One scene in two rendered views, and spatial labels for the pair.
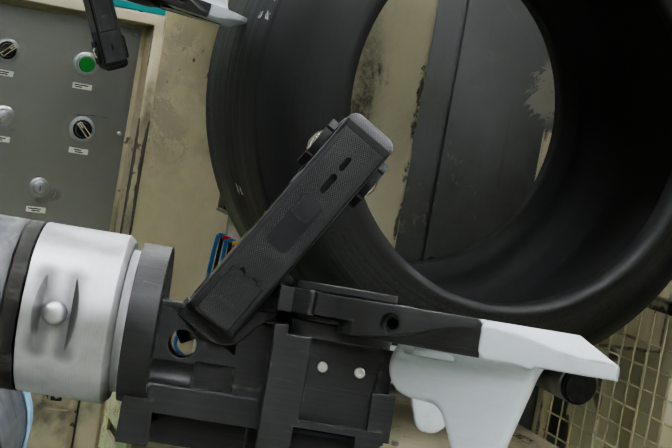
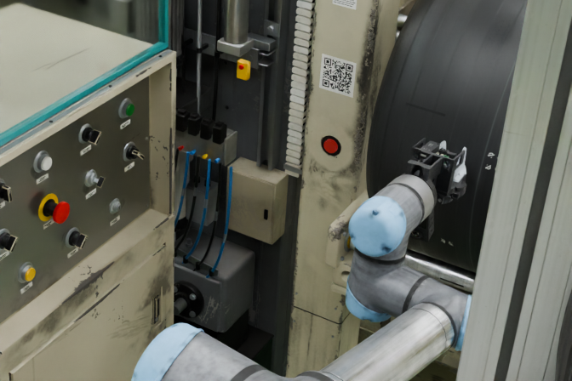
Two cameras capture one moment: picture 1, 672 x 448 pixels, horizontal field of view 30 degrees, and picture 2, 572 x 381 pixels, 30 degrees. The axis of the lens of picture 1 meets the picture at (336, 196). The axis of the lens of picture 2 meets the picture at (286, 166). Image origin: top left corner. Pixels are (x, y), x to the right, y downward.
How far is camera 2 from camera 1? 1.77 m
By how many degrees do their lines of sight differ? 49
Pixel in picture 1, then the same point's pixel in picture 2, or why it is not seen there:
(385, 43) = (382, 50)
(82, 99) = (126, 132)
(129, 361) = not seen: outside the picture
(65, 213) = (128, 209)
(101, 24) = (430, 224)
